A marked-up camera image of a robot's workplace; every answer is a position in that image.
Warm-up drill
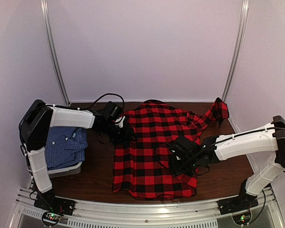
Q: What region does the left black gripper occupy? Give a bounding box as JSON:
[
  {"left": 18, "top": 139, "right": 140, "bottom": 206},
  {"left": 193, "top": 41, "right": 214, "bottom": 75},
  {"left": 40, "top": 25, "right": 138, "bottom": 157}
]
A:
[{"left": 100, "top": 120, "right": 138, "bottom": 145}]

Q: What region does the red black plaid shirt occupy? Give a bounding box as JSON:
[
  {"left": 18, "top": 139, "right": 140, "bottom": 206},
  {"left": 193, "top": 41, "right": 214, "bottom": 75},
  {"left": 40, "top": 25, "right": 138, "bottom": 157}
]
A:
[{"left": 112, "top": 98, "right": 229, "bottom": 200}]

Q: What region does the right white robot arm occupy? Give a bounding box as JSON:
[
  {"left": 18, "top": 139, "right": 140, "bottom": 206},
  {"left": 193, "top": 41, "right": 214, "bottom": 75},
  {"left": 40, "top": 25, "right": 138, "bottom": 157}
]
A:
[{"left": 169, "top": 115, "right": 285, "bottom": 210}]

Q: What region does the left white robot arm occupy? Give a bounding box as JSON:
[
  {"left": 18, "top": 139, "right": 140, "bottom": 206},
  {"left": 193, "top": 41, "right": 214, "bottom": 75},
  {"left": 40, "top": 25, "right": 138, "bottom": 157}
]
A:
[{"left": 19, "top": 100, "right": 136, "bottom": 211}]

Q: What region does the blue checkered shirt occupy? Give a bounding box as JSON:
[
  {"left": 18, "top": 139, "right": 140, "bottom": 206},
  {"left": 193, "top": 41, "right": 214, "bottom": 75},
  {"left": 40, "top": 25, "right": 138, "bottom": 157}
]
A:
[{"left": 45, "top": 127, "right": 88, "bottom": 171}]

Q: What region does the white plastic laundry basket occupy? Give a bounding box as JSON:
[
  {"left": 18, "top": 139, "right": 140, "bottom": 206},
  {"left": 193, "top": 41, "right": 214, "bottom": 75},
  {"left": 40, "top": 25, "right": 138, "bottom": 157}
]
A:
[{"left": 26, "top": 142, "right": 83, "bottom": 179}]

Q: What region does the right circuit board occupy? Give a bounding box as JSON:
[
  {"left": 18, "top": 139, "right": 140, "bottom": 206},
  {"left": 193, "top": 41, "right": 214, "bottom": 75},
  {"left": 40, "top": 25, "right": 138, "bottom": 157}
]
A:
[{"left": 232, "top": 212, "right": 252, "bottom": 226}]

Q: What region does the circuit board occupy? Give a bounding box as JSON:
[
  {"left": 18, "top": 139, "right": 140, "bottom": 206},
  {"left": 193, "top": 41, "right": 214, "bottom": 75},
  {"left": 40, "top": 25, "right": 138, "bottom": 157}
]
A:
[
  {"left": 232, "top": 212, "right": 252, "bottom": 226},
  {"left": 41, "top": 211, "right": 62, "bottom": 226}
]

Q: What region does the left circuit board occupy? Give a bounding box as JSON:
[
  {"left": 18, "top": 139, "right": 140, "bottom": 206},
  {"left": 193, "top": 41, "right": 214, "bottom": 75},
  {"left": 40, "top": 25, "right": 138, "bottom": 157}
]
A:
[{"left": 41, "top": 211, "right": 62, "bottom": 226}]

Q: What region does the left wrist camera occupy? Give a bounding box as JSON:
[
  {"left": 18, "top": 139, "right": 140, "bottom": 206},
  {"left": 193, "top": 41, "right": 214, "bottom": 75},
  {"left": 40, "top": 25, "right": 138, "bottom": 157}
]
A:
[{"left": 102, "top": 101, "right": 122, "bottom": 121}]

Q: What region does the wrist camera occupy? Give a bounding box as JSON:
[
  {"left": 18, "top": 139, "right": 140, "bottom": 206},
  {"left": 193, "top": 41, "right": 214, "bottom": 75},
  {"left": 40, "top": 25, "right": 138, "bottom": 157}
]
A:
[
  {"left": 169, "top": 136, "right": 196, "bottom": 160},
  {"left": 102, "top": 101, "right": 122, "bottom": 121}
]

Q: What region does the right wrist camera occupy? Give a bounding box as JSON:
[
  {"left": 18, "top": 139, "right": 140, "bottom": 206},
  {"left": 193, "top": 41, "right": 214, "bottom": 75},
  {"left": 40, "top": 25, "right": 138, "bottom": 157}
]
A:
[{"left": 169, "top": 136, "right": 196, "bottom": 160}]

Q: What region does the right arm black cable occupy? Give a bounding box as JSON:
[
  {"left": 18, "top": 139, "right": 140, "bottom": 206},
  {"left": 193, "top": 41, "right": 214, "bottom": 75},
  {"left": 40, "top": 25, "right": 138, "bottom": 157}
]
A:
[{"left": 156, "top": 142, "right": 219, "bottom": 176}]

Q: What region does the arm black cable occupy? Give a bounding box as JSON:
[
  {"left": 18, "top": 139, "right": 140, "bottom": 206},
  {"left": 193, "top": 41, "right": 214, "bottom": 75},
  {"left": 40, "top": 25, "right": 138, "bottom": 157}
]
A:
[
  {"left": 156, "top": 142, "right": 219, "bottom": 176},
  {"left": 90, "top": 93, "right": 125, "bottom": 112}
]

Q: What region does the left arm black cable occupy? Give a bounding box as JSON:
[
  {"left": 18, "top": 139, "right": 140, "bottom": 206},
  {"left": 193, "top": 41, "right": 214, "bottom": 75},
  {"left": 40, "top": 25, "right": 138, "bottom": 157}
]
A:
[{"left": 90, "top": 93, "right": 125, "bottom": 112}]

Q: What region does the front aluminium frame rail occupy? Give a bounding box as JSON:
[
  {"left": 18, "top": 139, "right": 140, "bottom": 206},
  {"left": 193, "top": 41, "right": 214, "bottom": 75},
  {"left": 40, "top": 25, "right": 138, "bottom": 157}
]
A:
[{"left": 10, "top": 186, "right": 285, "bottom": 228}]

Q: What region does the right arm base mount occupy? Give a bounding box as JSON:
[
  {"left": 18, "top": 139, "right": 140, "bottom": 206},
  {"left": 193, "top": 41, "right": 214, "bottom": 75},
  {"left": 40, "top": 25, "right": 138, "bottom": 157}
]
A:
[{"left": 218, "top": 179, "right": 258, "bottom": 215}]

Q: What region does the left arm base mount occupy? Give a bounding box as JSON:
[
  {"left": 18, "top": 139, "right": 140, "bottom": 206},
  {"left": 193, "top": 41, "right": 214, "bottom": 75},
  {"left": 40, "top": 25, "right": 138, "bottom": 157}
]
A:
[{"left": 34, "top": 189, "right": 75, "bottom": 216}]

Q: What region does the left aluminium corner post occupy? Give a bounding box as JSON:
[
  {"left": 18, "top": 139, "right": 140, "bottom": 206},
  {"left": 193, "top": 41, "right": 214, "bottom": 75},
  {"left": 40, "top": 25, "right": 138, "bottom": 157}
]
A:
[{"left": 40, "top": 0, "right": 71, "bottom": 106}]

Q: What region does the aluminium corner post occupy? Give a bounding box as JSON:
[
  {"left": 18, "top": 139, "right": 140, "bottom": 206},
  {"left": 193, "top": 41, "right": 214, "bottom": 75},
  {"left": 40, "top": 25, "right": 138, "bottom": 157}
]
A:
[
  {"left": 222, "top": 0, "right": 249, "bottom": 102},
  {"left": 40, "top": 0, "right": 71, "bottom": 106}
]

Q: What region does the right aluminium corner post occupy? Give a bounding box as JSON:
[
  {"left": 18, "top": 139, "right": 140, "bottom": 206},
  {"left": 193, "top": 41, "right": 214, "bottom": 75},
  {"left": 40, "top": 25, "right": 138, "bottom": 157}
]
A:
[{"left": 222, "top": 0, "right": 249, "bottom": 102}]

